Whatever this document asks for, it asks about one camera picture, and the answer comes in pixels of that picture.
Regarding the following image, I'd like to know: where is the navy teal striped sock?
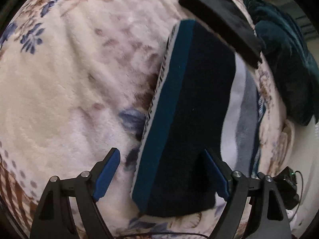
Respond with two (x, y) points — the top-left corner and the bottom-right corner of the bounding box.
(131, 20), (263, 217)

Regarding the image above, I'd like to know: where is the black folded garment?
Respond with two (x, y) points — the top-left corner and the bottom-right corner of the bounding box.
(178, 0), (262, 69)

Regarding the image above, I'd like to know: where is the white gloved right hand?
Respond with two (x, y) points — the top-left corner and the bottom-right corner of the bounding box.
(286, 207), (297, 230)

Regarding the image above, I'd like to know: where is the floral cream bed blanket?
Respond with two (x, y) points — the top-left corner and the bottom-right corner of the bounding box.
(0, 0), (297, 239)

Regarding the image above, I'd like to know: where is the dark teal plush blanket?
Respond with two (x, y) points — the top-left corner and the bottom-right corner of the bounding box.
(243, 0), (318, 126)

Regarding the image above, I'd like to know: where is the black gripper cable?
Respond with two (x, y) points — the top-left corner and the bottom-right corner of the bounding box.
(286, 170), (304, 220)

